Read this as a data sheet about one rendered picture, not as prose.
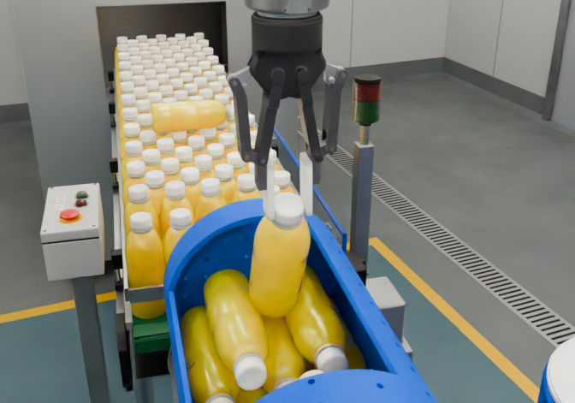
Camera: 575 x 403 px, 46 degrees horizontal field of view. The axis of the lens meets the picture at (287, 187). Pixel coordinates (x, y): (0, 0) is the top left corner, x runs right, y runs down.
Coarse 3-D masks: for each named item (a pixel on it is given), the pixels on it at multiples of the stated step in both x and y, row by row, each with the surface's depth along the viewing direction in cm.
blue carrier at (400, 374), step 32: (224, 224) 96; (256, 224) 103; (320, 224) 102; (192, 256) 97; (224, 256) 104; (320, 256) 108; (192, 288) 105; (352, 288) 84; (352, 320) 103; (384, 320) 83; (384, 352) 72; (288, 384) 66; (320, 384) 65; (352, 384) 65; (384, 384) 66; (416, 384) 70
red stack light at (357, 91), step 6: (354, 84) 152; (360, 84) 151; (378, 84) 151; (354, 90) 152; (360, 90) 151; (366, 90) 151; (372, 90) 151; (378, 90) 151; (354, 96) 153; (360, 96) 151; (366, 96) 151; (372, 96) 151; (378, 96) 152; (366, 102) 152
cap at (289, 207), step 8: (280, 200) 80; (288, 200) 81; (296, 200) 81; (280, 208) 80; (288, 208) 80; (296, 208) 80; (304, 208) 80; (280, 216) 79; (288, 216) 79; (296, 216) 79; (288, 224) 80
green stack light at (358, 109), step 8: (360, 104) 152; (368, 104) 152; (376, 104) 153; (352, 112) 156; (360, 112) 153; (368, 112) 153; (376, 112) 154; (360, 120) 154; (368, 120) 153; (376, 120) 154
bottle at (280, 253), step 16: (272, 224) 82; (304, 224) 83; (256, 240) 84; (272, 240) 82; (288, 240) 81; (304, 240) 83; (256, 256) 85; (272, 256) 83; (288, 256) 82; (304, 256) 84; (256, 272) 87; (272, 272) 85; (288, 272) 85; (304, 272) 89; (256, 288) 90; (272, 288) 88; (288, 288) 88; (256, 304) 92; (272, 304) 90; (288, 304) 91
